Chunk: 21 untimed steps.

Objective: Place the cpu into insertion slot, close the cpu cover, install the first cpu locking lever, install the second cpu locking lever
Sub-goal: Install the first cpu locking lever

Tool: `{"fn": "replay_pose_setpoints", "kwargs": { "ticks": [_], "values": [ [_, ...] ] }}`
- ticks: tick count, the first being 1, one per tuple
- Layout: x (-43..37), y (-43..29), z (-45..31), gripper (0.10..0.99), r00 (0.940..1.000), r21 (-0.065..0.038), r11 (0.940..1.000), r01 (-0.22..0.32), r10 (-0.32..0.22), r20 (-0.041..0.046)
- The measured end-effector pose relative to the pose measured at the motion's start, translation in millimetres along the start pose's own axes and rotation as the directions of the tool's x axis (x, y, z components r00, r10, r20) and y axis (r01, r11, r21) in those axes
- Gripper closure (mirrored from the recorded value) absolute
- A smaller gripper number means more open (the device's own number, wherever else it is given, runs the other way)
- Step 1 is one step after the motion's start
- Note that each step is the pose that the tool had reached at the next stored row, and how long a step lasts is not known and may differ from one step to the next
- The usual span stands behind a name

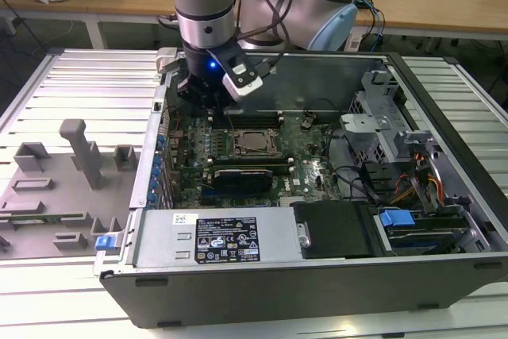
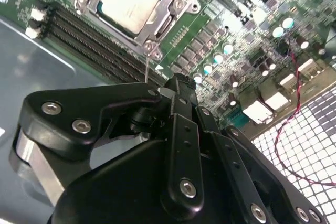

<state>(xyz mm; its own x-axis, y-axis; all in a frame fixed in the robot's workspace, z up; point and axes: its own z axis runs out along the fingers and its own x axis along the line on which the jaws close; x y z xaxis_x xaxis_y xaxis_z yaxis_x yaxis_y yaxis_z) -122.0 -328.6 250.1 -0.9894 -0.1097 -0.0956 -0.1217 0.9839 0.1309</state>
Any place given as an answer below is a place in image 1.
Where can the silver green CPU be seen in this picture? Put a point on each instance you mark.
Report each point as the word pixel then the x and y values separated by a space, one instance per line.
pixel 254 141

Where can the black gray PC case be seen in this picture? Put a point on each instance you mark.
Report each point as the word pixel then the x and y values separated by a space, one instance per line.
pixel 278 299

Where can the blue disk carrier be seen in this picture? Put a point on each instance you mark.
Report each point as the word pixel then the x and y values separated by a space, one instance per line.
pixel 397 220

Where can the silver metal drive cage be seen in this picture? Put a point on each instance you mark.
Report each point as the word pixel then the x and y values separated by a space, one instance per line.
pixel 369 136

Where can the gray parts rack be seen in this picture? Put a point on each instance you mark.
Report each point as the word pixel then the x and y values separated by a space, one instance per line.
pixel 47 196

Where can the black graphics card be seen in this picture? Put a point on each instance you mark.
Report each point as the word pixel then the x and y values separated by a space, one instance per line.
pixel 242 184

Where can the white tag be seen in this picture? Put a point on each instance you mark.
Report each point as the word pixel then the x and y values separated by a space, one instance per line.
pixel 356 43

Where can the black disk bay cover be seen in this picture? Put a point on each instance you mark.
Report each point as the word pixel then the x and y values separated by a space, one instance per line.
pixel 337 232

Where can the gray case latch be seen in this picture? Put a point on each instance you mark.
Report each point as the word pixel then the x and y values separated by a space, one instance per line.
pixel 166 57

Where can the metal locking lever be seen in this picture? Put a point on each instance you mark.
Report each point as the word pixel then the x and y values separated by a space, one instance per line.
pixel 256 149
pixel 233 128

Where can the green RAM stick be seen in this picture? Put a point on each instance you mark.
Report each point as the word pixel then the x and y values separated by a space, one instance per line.
pixel 250 162
pixel 35 219

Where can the blue plastic latch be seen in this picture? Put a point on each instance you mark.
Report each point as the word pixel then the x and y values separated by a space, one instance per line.
pixel 104 243

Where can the silver power supply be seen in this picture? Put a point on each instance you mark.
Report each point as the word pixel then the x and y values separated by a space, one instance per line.
pixel 158 236

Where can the gray metal disk bay frame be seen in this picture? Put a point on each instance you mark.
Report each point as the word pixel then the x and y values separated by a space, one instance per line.
pixel 418 137

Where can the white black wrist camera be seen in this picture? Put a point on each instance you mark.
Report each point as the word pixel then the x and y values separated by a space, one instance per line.
pixel 242 87

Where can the blue expansion slot clip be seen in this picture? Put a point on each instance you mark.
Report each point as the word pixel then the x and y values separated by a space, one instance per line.
pixel 158 161
pixel 151 197
pixel 160 141
pixel 152 185
pixel 155 173

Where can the green motherboard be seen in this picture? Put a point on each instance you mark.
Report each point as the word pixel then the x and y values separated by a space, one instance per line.
pixel 303 166

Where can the wooden desk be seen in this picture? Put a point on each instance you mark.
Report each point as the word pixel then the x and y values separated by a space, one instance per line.
pixel 119 5

